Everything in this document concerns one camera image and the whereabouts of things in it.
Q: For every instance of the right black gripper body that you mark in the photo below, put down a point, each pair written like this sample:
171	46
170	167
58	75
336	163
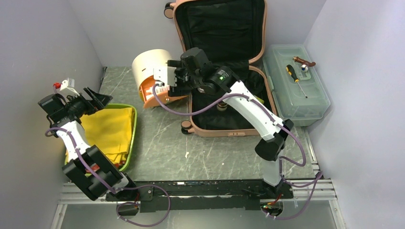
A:
186	81

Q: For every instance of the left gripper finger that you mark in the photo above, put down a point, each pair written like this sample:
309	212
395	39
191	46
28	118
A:
91	103
103	100

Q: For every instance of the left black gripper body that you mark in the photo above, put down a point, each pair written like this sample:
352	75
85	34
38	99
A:
79	106

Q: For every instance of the yellow trousers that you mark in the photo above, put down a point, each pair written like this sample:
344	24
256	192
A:
111	131

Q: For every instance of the cream cylindrical drawer cabinet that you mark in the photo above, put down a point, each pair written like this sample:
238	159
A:
143	71

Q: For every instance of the gold band cream jar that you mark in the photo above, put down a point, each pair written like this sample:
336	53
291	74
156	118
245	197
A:
221	106

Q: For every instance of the pink hard-shell suitcase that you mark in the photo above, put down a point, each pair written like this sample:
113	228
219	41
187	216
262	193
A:
232	33

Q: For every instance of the red white patterned cloth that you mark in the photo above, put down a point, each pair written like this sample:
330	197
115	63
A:
96	167

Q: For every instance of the green plastic tray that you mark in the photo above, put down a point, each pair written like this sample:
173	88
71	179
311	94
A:
78	132

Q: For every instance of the yellow green tube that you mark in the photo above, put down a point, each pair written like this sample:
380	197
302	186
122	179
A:
260	100

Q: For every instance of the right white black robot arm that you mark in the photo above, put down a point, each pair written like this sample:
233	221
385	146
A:
223	83

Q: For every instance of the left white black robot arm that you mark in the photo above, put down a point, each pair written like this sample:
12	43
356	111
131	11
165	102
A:
88	168

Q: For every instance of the black yellow screwdriver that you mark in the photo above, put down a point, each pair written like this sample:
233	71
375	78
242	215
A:
292	73

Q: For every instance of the clear plastic storage box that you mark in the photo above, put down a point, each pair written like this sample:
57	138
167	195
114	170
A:
289	99

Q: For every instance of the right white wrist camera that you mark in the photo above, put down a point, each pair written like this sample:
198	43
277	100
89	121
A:
165	74

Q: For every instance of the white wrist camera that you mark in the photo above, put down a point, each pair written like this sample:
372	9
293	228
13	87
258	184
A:
66	88
165	74

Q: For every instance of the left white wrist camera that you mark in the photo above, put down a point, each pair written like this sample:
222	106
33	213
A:
66	88

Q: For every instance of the brown handled metal tool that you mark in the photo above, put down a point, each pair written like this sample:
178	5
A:
305	65

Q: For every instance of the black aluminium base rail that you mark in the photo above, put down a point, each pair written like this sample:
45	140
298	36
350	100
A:
206	194

